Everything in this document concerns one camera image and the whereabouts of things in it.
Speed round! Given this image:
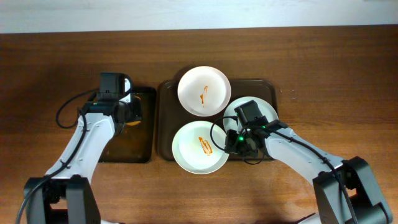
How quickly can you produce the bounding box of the orange green sponge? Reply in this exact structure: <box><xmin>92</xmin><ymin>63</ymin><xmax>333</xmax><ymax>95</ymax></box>
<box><xmin>126</xmin><ymin>95</ymin><xmax>142</xmax><ymax>126</ymax></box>

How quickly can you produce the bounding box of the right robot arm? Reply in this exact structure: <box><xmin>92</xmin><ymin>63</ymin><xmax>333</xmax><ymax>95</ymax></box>
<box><xmin>224</xmin><ymin>96</ymin><xmax>393</xmax><ymax>224</ymax></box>

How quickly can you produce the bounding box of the small black water tray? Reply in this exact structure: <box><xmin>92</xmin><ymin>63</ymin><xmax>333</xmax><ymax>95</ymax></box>
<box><xmin>99</xmin><ymin>86</ymin><xmax>157</xmax><ymax>163</ymax></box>

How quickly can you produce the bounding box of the white plate top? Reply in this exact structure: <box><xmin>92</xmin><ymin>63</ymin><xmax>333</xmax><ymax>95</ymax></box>
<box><xmin>177</xmin><ymin>66</ymin><xmax>232</xmax><ymax>117</ymax></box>

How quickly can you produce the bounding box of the large brown serving tray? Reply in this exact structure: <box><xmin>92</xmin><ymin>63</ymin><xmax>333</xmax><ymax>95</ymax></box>
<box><xmin>157</xmin><ymin>80</ymin><xmax>278</xmax><ymax>161</ymax></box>

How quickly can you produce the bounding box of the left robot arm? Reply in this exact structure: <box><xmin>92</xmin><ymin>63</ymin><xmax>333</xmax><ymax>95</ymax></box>
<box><xmin>16</xmin><ymin>72</ymin><xmax>142</xmax><ymax>223</ymax></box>

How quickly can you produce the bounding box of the white plate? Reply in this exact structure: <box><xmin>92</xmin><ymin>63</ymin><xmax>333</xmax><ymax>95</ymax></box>
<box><xmin>223</xmin><ymin>96</ymin><xmax>279</xmax><ymax>132</ymax></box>
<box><xmin>177</xmin><ymin>66</ymin><xmax>232</xmax><ymax>117</ymax></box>
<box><xmin>172</xmin><ymin>121</ymin><xmax>229</xmax><ymax>174</ymax></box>

